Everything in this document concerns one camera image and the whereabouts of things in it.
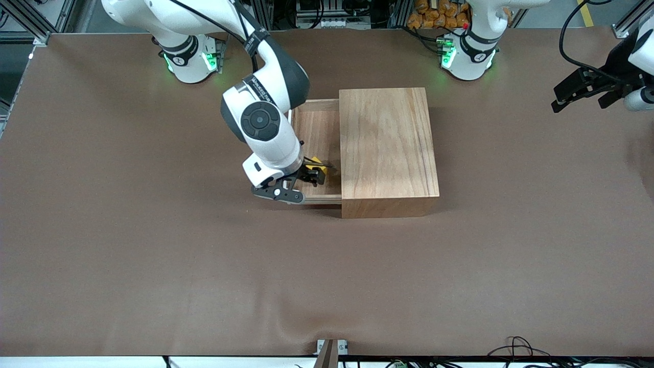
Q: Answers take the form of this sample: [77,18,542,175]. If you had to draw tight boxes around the wooden drawer with black handle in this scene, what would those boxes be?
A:
[286,99,343,205]

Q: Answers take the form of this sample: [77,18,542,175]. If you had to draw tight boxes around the orange bags pile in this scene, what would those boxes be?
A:
[407,0,470,30]

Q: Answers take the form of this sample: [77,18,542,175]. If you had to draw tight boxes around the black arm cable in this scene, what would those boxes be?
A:
[169,0,269,72]
[558,0,621,85]

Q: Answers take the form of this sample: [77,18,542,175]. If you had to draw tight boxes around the wooden drawer cabinet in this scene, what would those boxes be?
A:
[339,87,440,219]

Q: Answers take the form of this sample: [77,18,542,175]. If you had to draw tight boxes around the brown table cover sheet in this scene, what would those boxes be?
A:
[0,27,654,357]

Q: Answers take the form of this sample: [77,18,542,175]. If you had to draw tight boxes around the yellow floor tape strip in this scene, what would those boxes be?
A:
[577,0,596,28]

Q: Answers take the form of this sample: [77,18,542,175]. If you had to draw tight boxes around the aluminium rack frame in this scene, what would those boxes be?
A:
[255,0,288,31]

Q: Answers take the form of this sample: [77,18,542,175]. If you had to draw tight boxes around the aluminium frame profile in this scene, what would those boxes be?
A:
[613,0,654,41]
[0,0,77,48]

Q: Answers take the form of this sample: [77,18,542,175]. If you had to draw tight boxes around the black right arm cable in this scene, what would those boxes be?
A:
[169,0,269,72]

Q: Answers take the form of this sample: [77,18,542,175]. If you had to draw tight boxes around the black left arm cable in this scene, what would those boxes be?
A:
[558,0,621,85]

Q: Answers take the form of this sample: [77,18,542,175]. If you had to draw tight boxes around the black loose cable bundle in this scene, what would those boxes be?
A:
[488,336,654,368]

